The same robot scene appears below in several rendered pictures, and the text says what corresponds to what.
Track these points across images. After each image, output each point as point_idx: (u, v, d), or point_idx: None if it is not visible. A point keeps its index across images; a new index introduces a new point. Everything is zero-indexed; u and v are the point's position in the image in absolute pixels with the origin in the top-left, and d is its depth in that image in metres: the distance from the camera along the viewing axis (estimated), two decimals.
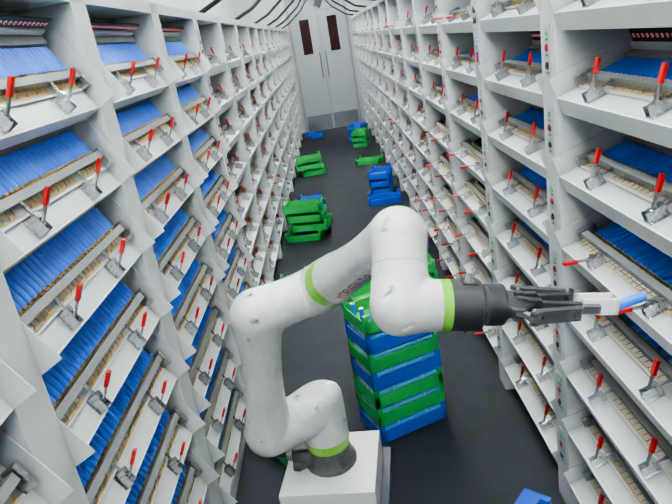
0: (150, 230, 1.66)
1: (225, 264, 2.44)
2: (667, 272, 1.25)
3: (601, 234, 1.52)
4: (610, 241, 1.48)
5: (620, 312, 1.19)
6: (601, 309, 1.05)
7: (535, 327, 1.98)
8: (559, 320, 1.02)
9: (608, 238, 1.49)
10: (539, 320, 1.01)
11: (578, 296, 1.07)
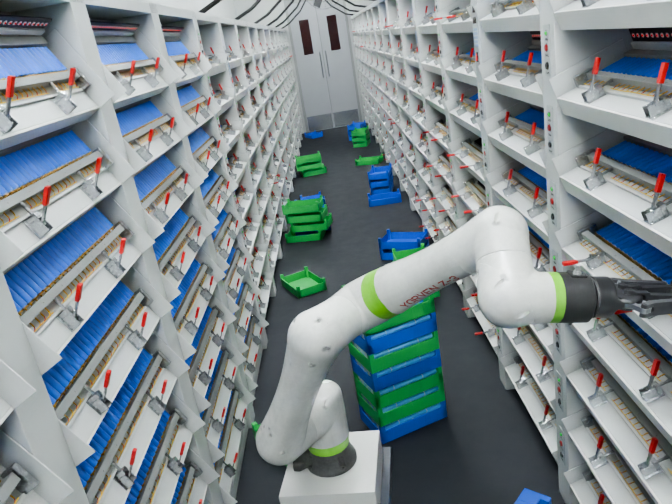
0: (150, 230, 1.66)
1: (225, 264, 2.44)
2: (667, 272, 1.25)
3: (601, 234, 1.52)
4: (610, 241, 1.48)
5: (620, 312, 1.19)
6: None
7: (535, 327, 1.98)
8: (668, 311, 1.04)
9: (608, 238, 1.49)
10: (649, 311, 1.03)
11: None
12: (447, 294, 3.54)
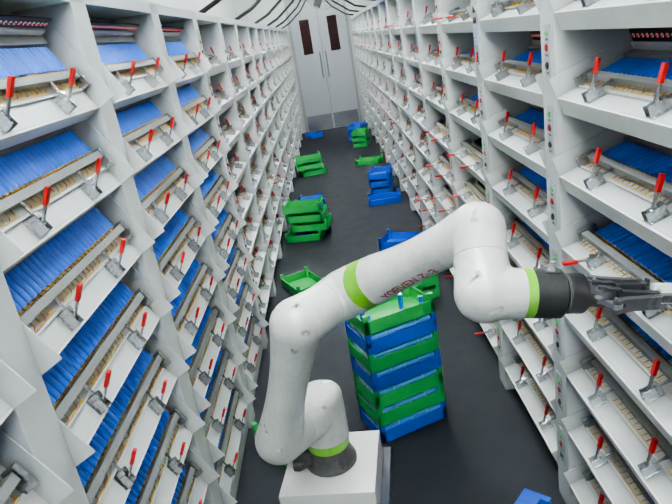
0: (150, 230, 1.66)
1: (225, 264, 2.44)
2: (667, 272, 1.25)
3: (601, 234, 1.52)
4: (610, 241, 1.48)
5: (620, 312, 1.19)
6: None
7: (535, 327, 1.98)
8: (639, 308, 1.06)
9: (608, 238, 1.49)
10: (621, 308, 1.05)
11: (654, 286, 1.11)
12: (447, 294, 3.54)
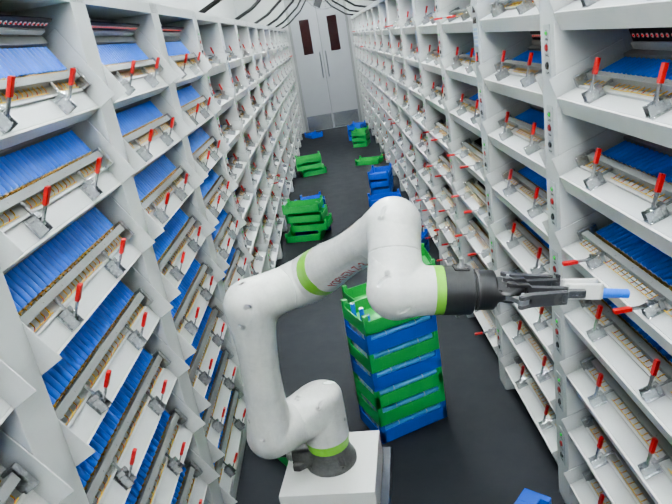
0: (150, 230, 1.66)
1: (225, 264, 2.44)
2: (667, 272, 1.25)
3: (601, 234, 1.52)
4: (610, 241, 1.48)
5: (620, 312, 1.19)
6: (586, 294, 1.11)
7: (535, 327, 1.98)
8: (546, 304, 1.07)
9: (608, 238, 1.49)
10: (527, 303, 1.06)
11: (564, 282, 1.12)
12: None
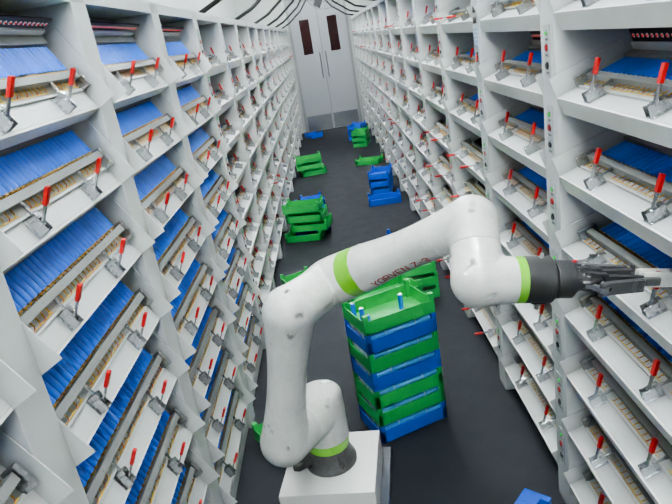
0: (150, 230, 1.66)
1: (225, 264, 2.44)
2: None
3: (606, 231, 1.52)
4: (615, 238, 1.48)
5: None
6: None
7: (535, 327, 1.98)
8: (603, 266, 1.22)
9: (613, 235, 1.48)
10: (582, 266, 1.23)
11: None
12: (447, 294, 3.54)
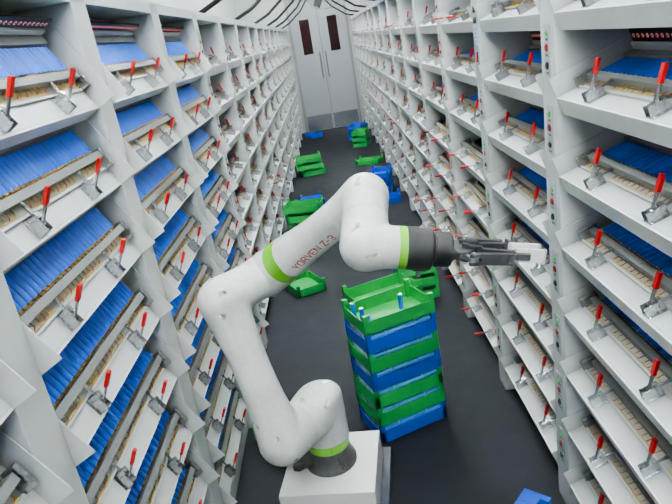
0: (150, 230, 1.66)
1: (225, 264, 2.44)
2: None
3: (607, 231, 1.52)
4: (616, 238, 1.48)
5: (660, 278, 1.17)
6: (525, 247, 1.30)
7: (535, 327, 1.98)
8: (482, 239, 1.33)
9: (614, 235, 1.48)
10: None
11: None
12: (447, 294, 3.54)
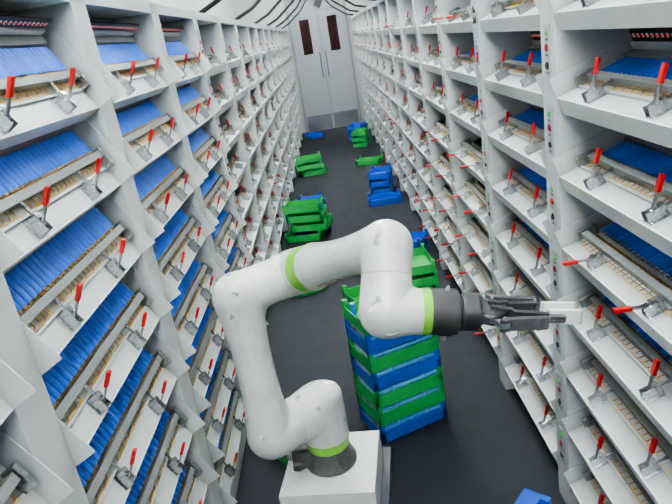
0: (150, 230, 1.66)
1: (225, 264, 2.44)
2: None
3: (607, 231, 1.52)
4: (616, 238, 1.48)
5: (620, 311, 1.19)
6: (559, 306, 1.21)
7: None
8: (511, 297, 1.24)
9: (614, 235, 1.48)
10: (491, 298, 1.24)
11: None
12: None
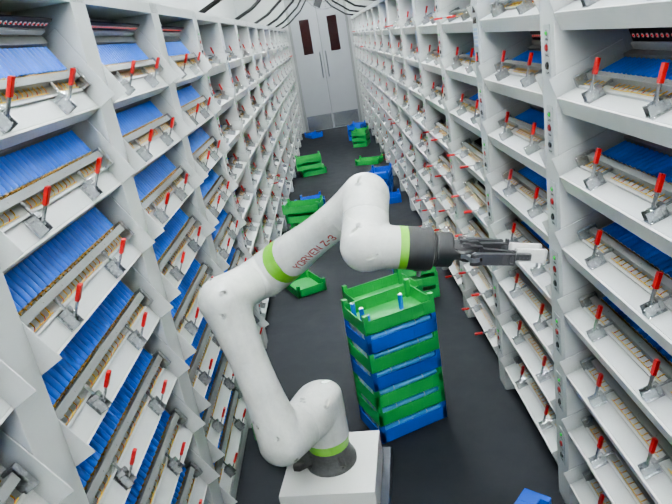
0: (150, 230, 1.66)
1: (225, 264, 2.44)
2: None
3: (607, 231, 1.52)
4: (616, 238, 1.48)
5: (660, 278, 1.17)
6: (526, 247, 1.30)
7: (535, 327, 1.98)
8: (482, 239, 1.33)
9: (614, 235, 1.48)
10: None
11: None
12: (447, 294, 3.54)
